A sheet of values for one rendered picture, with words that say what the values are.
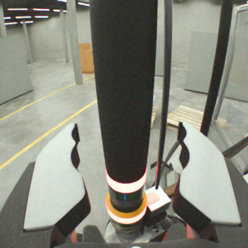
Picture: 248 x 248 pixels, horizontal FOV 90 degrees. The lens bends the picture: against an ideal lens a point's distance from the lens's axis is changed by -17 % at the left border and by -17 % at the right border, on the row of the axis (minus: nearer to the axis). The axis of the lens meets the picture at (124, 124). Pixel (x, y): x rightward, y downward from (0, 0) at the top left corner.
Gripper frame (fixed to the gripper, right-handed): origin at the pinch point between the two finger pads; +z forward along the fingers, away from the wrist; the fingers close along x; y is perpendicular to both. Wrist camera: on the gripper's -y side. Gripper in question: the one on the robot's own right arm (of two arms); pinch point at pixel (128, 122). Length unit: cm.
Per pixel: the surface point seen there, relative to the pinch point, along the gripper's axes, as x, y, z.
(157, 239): 7.6, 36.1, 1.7
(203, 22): 551, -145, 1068
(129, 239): 0.1, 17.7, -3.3
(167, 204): 4.8, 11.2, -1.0
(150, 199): 2.7, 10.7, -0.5
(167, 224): 14, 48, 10
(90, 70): -177, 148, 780
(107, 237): -3.3, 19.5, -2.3
